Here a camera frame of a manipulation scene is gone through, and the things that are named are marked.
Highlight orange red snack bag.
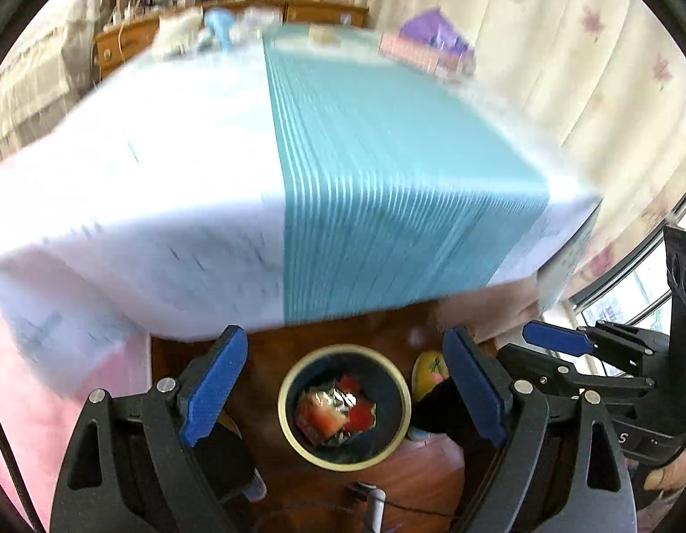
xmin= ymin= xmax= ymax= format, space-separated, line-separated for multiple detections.
xmin=294 ymin=375 xmax=377 ymax=448

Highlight dark round trash bin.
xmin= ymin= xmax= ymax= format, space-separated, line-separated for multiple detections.
xmin=278 ymin=344 xmax=412 ymax=472

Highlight pink bed sheet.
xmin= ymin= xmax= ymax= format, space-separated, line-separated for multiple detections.
xmin=0 ymin=313 xmax=152 ymax=525

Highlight yellow slipper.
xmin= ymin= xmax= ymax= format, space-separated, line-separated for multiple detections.
xmin=411 ymin=350 xmax=449 ymax=402

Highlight teal white patterned tablecloth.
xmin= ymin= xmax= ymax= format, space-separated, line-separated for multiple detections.
xmin=0 ymin=25 xmax=600 ymax=396

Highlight cream floral curtain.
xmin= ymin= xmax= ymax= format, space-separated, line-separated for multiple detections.
xmin=355 ymin=0 xmax=686 ymax=292

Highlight red patterned snack box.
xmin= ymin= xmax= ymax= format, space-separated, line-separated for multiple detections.
xmin=378 ymin=34 xmax=477 ymax=80

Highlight purple plastic package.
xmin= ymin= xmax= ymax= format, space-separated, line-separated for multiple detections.
xmin=399 ymin=7 xmax=475 ymax=58

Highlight beige crumpled tissue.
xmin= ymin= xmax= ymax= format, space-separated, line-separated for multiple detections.
xmin=308 ymin=24 xmax=339 ymax=46

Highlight wooden dresser with drawers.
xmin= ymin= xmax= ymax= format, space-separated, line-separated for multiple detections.
xmin=92 ymin=0 xmax=371 ymax=80

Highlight crumpled yellowish paper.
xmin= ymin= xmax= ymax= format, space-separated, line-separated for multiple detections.
xmin=150 ymin=7 xmax=202 ymax=59

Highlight clear plastic bottle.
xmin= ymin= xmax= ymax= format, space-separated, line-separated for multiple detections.
xmin=228 ymin=6 xmax=283 ymax=46

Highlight blue face mask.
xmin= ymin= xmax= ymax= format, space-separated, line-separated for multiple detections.
xmin=203 ymin=7 xmax=236 ymax=51

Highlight black cable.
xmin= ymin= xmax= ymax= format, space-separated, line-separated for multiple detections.
xmin=0 ymin=396 xmax=48 ymax=533

